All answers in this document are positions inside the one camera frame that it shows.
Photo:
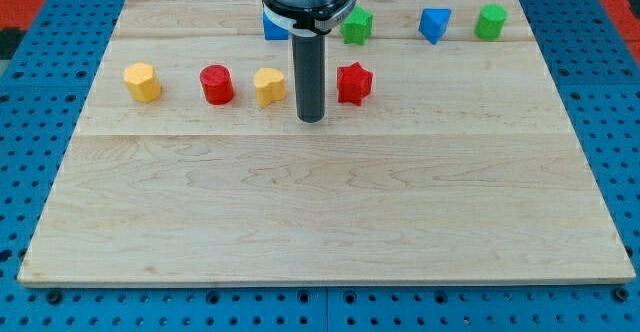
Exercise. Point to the green cylinder block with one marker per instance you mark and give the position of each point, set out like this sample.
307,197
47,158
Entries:
490,22

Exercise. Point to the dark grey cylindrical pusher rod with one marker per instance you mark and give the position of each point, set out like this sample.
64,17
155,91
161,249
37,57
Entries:
309,74

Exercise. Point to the blue cube block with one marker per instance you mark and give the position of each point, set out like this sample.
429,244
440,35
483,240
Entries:
272,28

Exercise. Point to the wooden board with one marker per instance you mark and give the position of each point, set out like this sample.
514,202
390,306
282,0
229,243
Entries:
461,167

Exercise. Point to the yellow heart block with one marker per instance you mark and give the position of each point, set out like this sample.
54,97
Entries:
270,86

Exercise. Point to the red cylinder block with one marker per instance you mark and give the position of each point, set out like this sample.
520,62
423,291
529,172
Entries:
217,84

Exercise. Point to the green star block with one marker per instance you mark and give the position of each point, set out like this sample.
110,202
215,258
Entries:
357,27

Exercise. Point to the red star block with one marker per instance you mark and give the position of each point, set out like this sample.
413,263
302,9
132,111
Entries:
354,83

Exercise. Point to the blue triangle block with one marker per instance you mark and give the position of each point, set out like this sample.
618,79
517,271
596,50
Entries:
433,23

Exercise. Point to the yellow hexagon block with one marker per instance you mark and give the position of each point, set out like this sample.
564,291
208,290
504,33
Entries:
142,82

